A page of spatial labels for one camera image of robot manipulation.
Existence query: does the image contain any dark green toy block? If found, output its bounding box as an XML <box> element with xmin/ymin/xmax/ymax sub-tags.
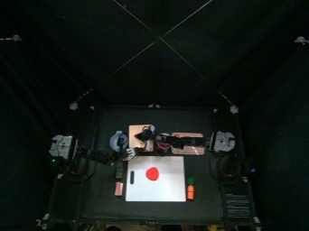
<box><xmin>115</xmin><ymin>162</ymin><xmax>125</xmax><ymax>179</ymax></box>

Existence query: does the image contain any blue-grey bowl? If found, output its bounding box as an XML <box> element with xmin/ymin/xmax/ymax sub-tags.
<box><xmin>109</xmin><ymin>130</ymin><xmax>130</xmax><ymax>152</ymax></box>

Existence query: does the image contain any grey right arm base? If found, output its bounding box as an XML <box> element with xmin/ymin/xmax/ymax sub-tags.
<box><xmin>210</xmin><ymin>131</ymin><xmax>237</xmax><ymax>152</ymax></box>

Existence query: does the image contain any pink rectangular block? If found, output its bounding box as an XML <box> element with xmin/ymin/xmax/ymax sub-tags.
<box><xmin>114</xmin><ymin>181</ymin><xmax>125</xmax><ymax>197</ymax></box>

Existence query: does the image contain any pink tray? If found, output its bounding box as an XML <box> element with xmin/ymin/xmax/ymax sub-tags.
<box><xmin>170</xmin><ymin>132</ymin><xmax>206</xmax><ymax>156</ymax></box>

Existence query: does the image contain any orange toy carrot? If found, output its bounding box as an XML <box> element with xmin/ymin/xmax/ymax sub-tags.
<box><xmin>186</xmin><ymin>176</ymin><xmax>197</xmax><ymax>201</ymax></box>

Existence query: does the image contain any black printed label plate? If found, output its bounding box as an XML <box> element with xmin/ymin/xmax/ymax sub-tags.
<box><xmin>224</xmin><ymin>192</ymin><xmax>252</xmax><ymax>220</ymax></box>

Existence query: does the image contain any grey left arm base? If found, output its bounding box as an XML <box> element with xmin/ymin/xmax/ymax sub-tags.
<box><xmin>48</xmin><ymin>134</ymin><xmax>80</xmax><ymax>160</ymax></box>

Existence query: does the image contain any red flat dough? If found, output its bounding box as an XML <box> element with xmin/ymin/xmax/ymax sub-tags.
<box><xmin>145</xmin><ymin>166</ymin><xmax>162</xmax><ymax>181</ymax></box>

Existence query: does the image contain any thin crossed frame strap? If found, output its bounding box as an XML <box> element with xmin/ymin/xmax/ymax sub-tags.
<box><xmin>71</xmin><ymin>0</ymin><xmax>216</xmax><ymax>105</ymax></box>
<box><xmin>113</xmin><ymin>0</ymin><xmax>240</xmax><ymax>111</ymax></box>

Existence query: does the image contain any white cutting board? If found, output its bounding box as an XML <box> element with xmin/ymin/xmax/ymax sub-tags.
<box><xmin>125</xmin><ymin>155</ymin><xmax>188</xmax><ymax>203</ymax></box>

